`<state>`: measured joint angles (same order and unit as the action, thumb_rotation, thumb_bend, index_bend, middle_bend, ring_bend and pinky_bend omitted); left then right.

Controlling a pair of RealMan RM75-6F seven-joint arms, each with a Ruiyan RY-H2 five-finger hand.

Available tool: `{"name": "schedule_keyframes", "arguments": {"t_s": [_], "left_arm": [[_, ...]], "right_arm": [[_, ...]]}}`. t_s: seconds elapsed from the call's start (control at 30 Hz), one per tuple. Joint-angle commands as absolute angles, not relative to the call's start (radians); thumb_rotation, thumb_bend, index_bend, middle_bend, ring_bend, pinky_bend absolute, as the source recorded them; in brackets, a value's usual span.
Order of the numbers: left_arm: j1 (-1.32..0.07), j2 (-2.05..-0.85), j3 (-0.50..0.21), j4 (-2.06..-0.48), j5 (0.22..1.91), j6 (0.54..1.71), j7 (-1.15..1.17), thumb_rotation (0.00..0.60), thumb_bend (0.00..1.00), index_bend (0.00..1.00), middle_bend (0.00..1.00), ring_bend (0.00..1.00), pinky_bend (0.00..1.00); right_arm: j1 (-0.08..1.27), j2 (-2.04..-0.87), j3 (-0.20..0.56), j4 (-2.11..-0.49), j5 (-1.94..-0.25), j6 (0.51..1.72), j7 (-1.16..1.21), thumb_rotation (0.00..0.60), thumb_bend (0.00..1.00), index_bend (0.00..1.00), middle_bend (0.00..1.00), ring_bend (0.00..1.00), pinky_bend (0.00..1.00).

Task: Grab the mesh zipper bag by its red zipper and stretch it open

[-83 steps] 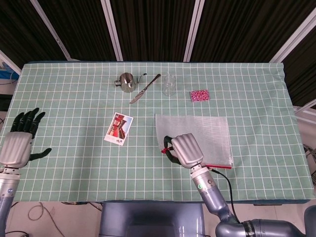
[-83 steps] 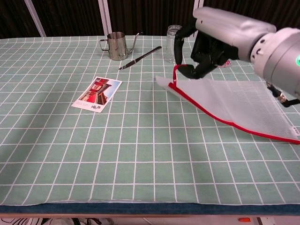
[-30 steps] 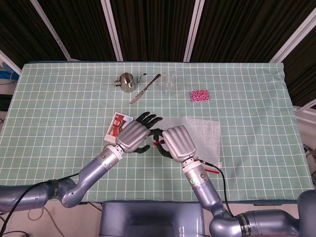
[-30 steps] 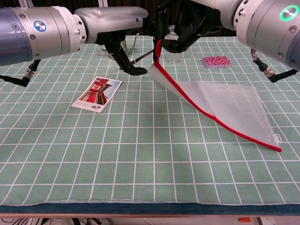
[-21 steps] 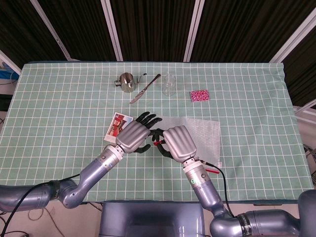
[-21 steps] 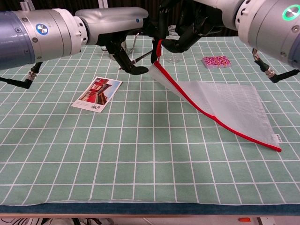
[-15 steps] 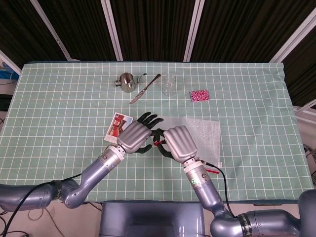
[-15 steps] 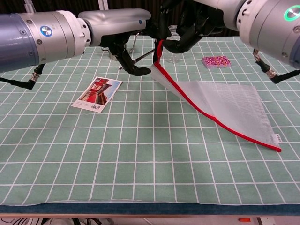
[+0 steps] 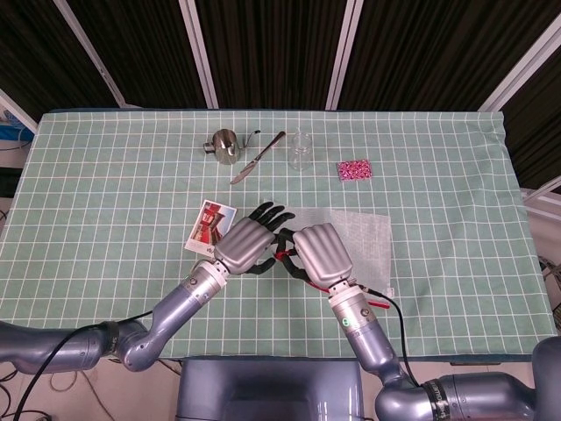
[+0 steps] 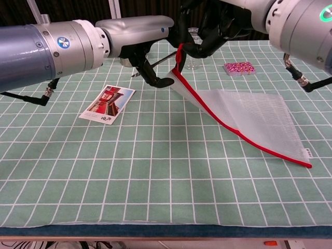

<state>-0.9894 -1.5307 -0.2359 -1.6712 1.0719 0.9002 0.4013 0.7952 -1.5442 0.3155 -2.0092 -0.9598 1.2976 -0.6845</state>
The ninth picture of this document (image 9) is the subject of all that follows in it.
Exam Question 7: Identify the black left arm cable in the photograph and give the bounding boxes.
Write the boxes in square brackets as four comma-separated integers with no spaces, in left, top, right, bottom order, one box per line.
[11,309,155,421]

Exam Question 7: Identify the green white grid tablecloth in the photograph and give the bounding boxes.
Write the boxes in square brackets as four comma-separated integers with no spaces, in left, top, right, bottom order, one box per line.
[0,109,554,360]

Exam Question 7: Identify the steel table knife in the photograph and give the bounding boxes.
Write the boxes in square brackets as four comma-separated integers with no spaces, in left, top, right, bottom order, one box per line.
[230,131,287,185]

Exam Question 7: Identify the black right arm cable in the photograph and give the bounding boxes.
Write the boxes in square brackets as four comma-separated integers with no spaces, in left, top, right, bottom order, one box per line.
[359,285,423,389]

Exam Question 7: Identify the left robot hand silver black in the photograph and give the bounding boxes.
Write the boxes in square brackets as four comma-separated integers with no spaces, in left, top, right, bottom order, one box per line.
[213,201,297,277]

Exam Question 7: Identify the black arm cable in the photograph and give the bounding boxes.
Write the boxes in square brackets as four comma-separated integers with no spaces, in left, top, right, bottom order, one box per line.
[359,285,423,389]
[11,309,155,421]

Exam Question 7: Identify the small steel spouted pitcher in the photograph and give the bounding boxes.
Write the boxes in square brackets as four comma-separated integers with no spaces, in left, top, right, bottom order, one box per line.
[202,128,262,167]

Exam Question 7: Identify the beige floor cable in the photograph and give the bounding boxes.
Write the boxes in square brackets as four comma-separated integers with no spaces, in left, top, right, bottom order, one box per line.
[48,370,106,421]

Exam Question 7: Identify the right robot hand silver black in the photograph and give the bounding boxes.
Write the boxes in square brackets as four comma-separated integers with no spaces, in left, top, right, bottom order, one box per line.
[274,222,355,296]

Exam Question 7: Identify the clear zipper pouch red zip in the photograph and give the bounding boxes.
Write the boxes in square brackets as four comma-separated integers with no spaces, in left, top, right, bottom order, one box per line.
[273,206,395,310]

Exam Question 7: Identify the postcard with red building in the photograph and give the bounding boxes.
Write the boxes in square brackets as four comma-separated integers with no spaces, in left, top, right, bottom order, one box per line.
[183,199,238,260]

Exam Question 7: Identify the white low frame rail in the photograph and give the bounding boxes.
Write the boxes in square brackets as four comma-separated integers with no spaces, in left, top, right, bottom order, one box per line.
[520,178,561,214]

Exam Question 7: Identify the blue-grey robot torso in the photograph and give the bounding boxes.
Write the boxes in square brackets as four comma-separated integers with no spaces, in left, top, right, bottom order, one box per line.
[174,357,378,421]

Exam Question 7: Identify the blue white box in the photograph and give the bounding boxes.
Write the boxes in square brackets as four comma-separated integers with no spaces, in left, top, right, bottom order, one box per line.
[0,89,39,142]

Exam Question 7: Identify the black pleated curtain panel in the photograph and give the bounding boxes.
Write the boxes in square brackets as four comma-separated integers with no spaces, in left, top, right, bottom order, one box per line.
[0,0,120,123]
[65,0,208,109]
[339,0,561,111]
[501,41,561,190]
[195,0,351,111]

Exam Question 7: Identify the clear glass jar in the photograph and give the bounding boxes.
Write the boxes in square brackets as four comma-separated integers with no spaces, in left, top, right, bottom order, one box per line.
[288,127,313,172]

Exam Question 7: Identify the pink patterned sponge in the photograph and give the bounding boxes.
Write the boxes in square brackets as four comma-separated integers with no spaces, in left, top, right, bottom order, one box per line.
[336,160,373,182]

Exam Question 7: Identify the white aluminium frame post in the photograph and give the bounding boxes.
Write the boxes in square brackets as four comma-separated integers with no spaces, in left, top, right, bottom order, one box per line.
[178,0,219,110]
[54,0,129,110]
[325,0,365,111]
[476,15,561,113]

